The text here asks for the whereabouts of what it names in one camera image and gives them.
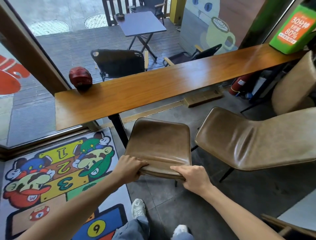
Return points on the person's left hand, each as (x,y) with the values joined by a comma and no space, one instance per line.
(127,169)

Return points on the person's right hand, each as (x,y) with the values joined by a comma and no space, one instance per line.
(196,179)

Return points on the person's left fingers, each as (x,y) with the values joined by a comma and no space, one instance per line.
(141,165)

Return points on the person's right fingers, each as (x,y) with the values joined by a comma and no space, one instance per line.
(179,169)

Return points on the brown leather chair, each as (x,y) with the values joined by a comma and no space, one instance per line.
(159,143)
(246,145)

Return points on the person's left forearm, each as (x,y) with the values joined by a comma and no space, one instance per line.
(74,212)

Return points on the person's right forearm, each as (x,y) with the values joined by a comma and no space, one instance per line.
(237,217)

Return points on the black metal counter leg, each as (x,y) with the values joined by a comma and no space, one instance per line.
(119,129)

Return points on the person's left white sneaker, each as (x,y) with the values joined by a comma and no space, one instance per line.
(138,208)

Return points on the person's white sneaker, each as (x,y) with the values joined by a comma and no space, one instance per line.
(138,208)
(180,231)

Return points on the person's right white sneaker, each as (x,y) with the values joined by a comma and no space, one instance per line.
(180,231)

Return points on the person's blue jeans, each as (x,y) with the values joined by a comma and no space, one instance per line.
(133,230)

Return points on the flat brown cardboard box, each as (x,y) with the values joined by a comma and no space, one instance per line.
(203,98)

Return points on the long wooden bar counter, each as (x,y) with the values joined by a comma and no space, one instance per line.
(158,84)

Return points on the colourful cartoon floor mat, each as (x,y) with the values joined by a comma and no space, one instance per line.
(49,173)

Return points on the red fire extinguisher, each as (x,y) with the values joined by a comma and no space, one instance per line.
(240,84)

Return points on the black outdoor folding chair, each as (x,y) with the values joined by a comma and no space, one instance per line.
(195,55)
(118,61)

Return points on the red helmet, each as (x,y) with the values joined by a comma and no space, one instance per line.
(80,77)

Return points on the grey outdoor folding table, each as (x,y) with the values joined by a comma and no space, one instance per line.
(139,23)

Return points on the cat and cup window sticker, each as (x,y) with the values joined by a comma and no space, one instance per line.
(217,29)

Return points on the dark ashtray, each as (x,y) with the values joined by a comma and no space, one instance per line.
(120,16)

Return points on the round manhole cover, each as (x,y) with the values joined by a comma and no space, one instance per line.
(97,21)
(49,27)

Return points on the dark slatted outdoor chair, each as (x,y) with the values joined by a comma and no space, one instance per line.
(112,11)

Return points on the yellow pillar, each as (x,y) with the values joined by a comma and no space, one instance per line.
(177,11)

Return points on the dark outdoor armchair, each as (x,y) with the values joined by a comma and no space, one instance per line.
(150,7)

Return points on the red window sticker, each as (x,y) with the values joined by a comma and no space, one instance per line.
(9,76)

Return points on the green sign box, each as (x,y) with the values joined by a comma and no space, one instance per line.
(292,29)

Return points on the wooden chair frame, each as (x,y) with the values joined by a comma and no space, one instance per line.
(281,226)

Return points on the brown window frame post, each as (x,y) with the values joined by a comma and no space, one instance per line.
(29,47)

